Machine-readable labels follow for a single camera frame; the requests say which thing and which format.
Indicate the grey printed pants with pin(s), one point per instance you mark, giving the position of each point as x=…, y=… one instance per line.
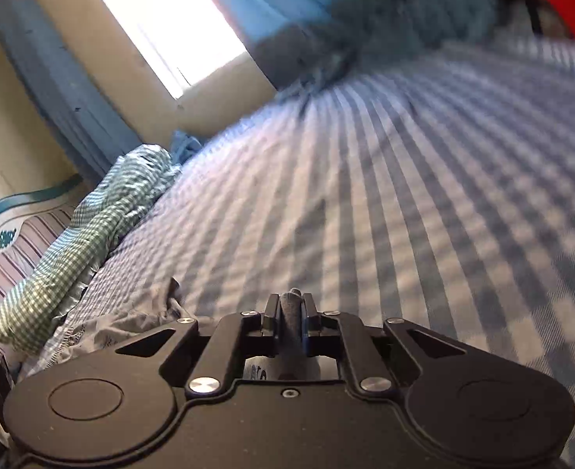
x=290, y=322

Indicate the crumpled blue blanket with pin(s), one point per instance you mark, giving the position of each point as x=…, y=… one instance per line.
x=390, y=34

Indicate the small light blue cloth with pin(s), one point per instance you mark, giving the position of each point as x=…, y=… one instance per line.
x=186, y=145

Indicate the blue checked bed sheet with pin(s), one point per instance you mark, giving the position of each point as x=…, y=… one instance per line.
x=365, y=205

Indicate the striped padded headboard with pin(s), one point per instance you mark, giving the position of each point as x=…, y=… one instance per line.
x=18, y=249

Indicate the green checked quilt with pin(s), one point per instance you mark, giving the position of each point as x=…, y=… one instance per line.
x=106, y=215

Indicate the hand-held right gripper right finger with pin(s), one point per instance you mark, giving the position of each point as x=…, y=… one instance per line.
x=310, y=325

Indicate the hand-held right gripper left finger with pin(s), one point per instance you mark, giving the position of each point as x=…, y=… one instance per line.
x=272, y=322

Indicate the bright window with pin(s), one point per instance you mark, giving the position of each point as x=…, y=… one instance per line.
x=170, y=24

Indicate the blue star curtain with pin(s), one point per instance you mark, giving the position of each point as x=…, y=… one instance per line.
x=277, y=5
x=67, y=83

